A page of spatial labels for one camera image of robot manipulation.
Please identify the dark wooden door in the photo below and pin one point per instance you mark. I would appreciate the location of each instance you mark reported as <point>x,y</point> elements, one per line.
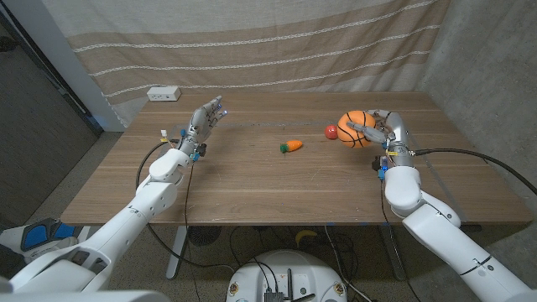
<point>33,126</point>

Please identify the yellow toy banana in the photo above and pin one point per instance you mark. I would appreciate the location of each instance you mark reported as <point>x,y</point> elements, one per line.
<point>304,233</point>

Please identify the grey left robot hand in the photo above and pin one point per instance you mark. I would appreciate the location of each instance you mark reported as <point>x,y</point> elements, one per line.
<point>199,126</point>

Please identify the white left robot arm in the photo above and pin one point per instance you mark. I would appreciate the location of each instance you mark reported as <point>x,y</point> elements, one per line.
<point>126,222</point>

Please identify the white power outlet box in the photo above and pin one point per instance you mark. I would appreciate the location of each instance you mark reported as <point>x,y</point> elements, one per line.
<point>163,93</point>

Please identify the blue black foot pedal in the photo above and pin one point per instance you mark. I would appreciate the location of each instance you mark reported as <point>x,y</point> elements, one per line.
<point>35,235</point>

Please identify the red toy apple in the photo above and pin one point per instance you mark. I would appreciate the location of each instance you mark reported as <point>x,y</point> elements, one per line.
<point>330,132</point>

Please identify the beige striped fabric backdrop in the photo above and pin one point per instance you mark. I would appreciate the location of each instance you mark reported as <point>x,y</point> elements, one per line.
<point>251,42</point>

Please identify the white robot torso base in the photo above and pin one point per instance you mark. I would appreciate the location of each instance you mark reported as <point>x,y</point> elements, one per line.
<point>293,268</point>

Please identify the round black fan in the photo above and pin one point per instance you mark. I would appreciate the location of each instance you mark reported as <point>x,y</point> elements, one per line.
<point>204,235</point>

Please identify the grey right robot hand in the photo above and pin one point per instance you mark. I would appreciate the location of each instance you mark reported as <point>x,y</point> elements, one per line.
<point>398,134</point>

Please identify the white door frame post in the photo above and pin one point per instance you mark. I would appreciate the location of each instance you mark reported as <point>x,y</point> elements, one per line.
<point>75,71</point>

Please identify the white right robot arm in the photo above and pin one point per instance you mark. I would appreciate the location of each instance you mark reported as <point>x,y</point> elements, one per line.
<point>444,235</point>

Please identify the orange toy basketball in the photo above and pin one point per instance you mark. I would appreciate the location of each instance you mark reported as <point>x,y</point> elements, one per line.
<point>356,140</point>

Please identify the orange toy carrot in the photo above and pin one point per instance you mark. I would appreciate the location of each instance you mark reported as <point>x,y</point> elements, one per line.
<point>293,145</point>

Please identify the white table leg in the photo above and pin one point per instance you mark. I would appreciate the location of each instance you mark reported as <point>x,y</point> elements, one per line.
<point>178,251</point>

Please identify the grey table leg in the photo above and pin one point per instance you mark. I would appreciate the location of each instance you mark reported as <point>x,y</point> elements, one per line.
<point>394,256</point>

